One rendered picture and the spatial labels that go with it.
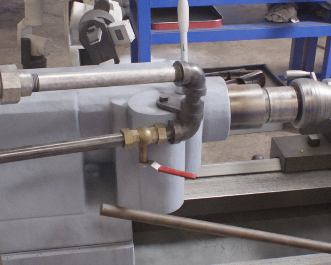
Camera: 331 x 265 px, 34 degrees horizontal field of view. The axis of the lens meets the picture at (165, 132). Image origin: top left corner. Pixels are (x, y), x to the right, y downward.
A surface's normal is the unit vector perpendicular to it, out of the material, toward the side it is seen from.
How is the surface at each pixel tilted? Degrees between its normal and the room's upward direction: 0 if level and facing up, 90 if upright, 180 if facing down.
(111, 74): 45
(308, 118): 99
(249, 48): 0
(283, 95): 37
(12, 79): 56
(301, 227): 17
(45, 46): 93
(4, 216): 66
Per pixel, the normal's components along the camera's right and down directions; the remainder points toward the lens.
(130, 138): 0.36, -0.07
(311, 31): 0.14, 0.47
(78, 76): 0.40, -0.34
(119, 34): -0.34, 0.58
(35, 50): -0.41, 0.36
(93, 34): -0.32, -0.81
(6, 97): 0.43, 0.58
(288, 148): 0.00, -0.88
